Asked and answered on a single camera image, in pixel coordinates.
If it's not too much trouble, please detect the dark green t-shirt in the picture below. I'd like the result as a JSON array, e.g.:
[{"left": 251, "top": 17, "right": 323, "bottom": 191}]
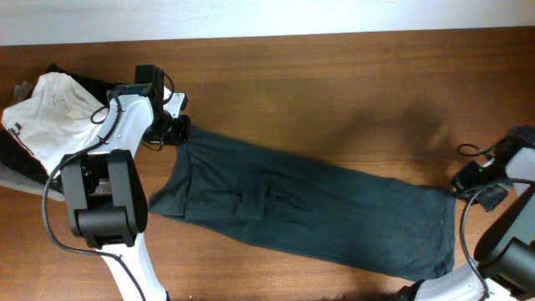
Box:
[{"left": 149, "top": 127, "right": 456, "bottom": 281}]

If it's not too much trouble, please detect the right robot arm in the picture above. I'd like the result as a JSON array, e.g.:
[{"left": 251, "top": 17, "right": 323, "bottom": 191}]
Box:
[{"left": 394, "top": 125, "right": 534, "bottom": 301}]

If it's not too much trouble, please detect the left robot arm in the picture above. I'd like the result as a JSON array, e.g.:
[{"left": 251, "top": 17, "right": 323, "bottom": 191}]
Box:
[{"left": 55, "top": 64, "right": 191, "bottom": 300}]

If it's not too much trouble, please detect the white folded garment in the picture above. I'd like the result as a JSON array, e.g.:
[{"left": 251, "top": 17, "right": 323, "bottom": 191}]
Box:
[{"left": 1, "top": 72, "right": 110, "bottom": 176}]

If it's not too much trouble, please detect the black folded garment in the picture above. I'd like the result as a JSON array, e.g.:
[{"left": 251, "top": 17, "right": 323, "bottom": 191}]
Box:
[{"left": 1, "top": 64, "right": 119, "bottom": 185}]

